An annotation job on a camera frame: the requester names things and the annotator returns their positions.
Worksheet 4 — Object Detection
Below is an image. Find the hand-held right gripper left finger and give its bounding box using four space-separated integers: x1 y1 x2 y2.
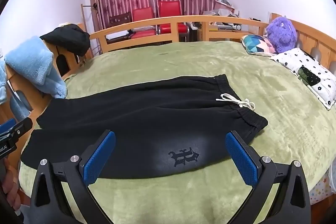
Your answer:
29 130 116 224

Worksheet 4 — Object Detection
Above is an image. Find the white floral pillow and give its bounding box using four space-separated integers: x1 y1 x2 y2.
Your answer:
270 48 336 110

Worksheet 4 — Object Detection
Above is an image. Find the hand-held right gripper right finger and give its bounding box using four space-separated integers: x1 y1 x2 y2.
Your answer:
225 130 311 224

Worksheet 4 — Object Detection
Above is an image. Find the desk clutter pile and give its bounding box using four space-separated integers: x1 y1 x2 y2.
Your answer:
202 0 241 31

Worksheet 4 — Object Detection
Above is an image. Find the dark green floral cloth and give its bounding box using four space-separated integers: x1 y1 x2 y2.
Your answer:
297 67 321 86

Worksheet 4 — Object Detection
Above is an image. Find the dark wooden chair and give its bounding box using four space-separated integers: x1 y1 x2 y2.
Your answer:
108 12 132 31

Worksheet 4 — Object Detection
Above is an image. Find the person's left hand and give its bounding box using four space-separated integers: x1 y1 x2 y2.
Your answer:
0 158 23 214

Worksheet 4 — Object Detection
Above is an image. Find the black garment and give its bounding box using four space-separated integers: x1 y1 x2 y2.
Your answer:
40 25 91 57

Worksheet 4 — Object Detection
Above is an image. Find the purple plush toy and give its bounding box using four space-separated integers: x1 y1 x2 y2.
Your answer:
265 16 298 54

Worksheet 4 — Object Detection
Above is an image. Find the wooden bed frame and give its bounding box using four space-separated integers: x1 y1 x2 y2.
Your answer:
0 13 336 132

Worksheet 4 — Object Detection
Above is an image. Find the red chair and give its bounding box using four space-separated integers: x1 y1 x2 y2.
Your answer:
158 1 190 36
131 7 158 39

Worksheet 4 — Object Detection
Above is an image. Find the green fleece blanket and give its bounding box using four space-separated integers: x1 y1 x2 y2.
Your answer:
17 40 336 224

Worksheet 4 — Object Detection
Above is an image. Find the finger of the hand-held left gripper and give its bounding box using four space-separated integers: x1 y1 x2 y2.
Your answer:
0 117 33 143
0 118 17 133

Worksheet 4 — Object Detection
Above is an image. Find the light blue fleece blanket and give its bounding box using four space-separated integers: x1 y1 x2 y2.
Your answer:
0 35 67 119

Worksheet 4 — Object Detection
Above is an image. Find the star print bed sheet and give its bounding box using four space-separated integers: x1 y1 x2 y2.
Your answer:
309 170 332 205

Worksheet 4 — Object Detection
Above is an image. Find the geometric print pillow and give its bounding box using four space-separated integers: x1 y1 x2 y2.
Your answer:
241 35 277 57

